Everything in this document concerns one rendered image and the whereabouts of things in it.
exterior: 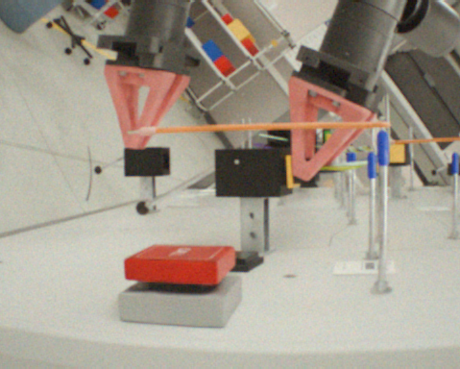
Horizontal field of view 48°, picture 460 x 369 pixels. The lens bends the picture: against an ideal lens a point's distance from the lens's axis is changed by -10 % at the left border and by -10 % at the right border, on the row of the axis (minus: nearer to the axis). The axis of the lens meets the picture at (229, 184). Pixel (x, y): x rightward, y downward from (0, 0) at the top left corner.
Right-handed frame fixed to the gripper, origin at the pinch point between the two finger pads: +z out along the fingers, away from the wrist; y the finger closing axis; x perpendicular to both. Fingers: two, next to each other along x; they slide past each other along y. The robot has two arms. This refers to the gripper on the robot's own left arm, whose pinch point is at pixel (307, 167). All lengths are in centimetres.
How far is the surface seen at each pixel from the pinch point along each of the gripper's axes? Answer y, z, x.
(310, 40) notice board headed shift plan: 758, -86, 209
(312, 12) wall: 767, -131, 225
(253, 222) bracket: -1.2, 5.9, 2.3
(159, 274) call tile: -21.9, 5.3, 0.6
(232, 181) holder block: -2.3, 3.3, 4.9
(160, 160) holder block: 28.8, 11.3, 25.9
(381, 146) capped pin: -12.8, -4.6, -6.1
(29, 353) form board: -26.4, 11.4, 4.2
